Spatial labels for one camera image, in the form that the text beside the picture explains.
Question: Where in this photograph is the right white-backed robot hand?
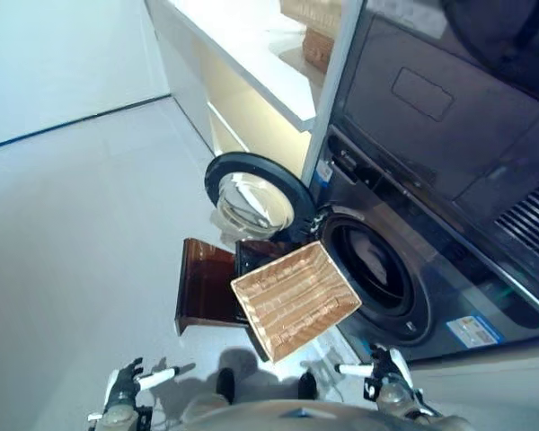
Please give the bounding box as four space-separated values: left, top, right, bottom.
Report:
334 343 414 400

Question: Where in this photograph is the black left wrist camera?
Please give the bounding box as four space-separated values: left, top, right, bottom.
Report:
137 403 155 431

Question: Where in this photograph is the round washing machine door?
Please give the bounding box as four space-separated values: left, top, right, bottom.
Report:
205 152 318 246

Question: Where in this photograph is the blue white rectangular label sticker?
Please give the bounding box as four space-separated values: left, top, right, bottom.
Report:
446 315 500 347

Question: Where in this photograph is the brown translucent stool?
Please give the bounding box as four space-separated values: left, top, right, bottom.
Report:
173 237 306 336

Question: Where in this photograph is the black baseboard strip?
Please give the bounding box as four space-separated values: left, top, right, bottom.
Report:
0 92 172 152

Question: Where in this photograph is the white counter cabinet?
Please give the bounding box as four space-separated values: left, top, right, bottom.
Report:
146 0 342 180

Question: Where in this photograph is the light grey garment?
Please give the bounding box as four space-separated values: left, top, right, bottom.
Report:
352 235 390 282

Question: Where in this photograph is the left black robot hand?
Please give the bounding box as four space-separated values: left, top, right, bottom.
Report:
105 356 181 408

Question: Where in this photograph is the silver robot torso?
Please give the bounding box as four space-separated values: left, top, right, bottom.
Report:
179 397 475 431

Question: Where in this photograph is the rectangular wicker basket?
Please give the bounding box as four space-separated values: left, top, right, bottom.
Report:
230 240 363 364

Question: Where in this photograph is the small brown wicker basket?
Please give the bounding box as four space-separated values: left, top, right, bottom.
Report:
302 29 337 73

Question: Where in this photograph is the grey front-load washing machine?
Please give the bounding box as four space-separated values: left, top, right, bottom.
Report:
300 0 539 365

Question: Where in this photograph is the pale woven basket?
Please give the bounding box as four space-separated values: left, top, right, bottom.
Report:
280 0 345 31

